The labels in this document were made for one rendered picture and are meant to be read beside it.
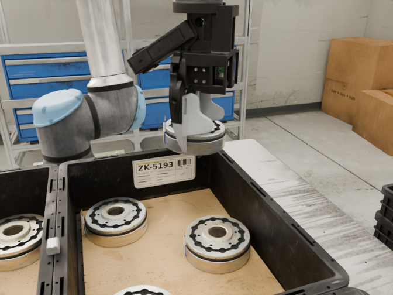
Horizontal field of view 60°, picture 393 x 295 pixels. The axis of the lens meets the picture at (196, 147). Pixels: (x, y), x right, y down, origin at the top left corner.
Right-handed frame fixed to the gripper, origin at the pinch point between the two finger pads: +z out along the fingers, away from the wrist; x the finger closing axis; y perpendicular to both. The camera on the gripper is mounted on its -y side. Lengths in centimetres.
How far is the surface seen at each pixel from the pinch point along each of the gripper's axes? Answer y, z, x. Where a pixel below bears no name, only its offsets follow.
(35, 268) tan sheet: -17.0, 16.4, -18.3
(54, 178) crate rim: -19.4, 6.4, -9.0
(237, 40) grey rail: -38, 9, 198
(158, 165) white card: -8.0, 9.3, 5.8
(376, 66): 67, 38, 304
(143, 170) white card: -10.3, 9.9, 4.0
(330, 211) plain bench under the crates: 26, 29, 33
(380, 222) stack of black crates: 47, 53, 69
